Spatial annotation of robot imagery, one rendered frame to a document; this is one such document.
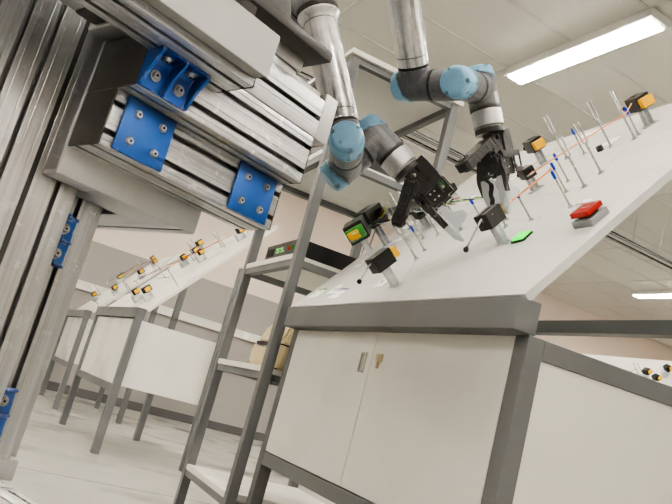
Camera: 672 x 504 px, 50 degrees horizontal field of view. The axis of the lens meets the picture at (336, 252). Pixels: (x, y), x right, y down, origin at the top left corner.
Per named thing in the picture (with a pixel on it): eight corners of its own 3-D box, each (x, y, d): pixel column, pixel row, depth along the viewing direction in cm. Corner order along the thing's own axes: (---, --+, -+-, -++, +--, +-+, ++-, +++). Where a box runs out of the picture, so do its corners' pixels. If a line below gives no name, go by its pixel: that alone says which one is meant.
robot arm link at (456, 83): (423, 98, 168) (444, 104, 177) (468, 97, 162) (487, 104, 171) (425, 64, 167) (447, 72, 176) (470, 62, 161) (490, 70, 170)
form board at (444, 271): (294, 310, 241) (291, 306, 241) (496, 164, 282) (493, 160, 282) (529, 301, 135) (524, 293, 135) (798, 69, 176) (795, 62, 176)
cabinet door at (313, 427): (338, 485, 179) (377, 332, 187) (264, 450, 228) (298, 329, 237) (345, 487, 180) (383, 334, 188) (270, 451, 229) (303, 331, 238)
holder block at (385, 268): (366, 304, 190) (346, 272, 189) (399, 279, 195) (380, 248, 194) (374, 304, 186) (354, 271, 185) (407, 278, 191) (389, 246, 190)
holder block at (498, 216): (480, 232, 172) (472, 217, 171) (494, 220, 175) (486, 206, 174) (493, 229, 168) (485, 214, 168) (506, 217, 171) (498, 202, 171)
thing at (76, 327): (52, 408, 609) (115, 225, 644) (38, 394, 713) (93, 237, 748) (134, 427, 639) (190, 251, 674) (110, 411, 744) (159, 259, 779)
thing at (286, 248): (295, 255, 254) (300, 237, 256) (262, 262, 286) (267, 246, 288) (375, 283, 267) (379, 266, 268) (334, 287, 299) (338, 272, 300)
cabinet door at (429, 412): (466, 548, 129) (512, 334, 138) (336, 485, 179) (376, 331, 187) (478, 550, 130) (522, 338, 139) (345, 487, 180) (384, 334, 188)
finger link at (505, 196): (529, 208, 172) (518, 172, 174) (512, 210, 169) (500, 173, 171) (520, 212, 174) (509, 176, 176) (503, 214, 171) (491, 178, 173)
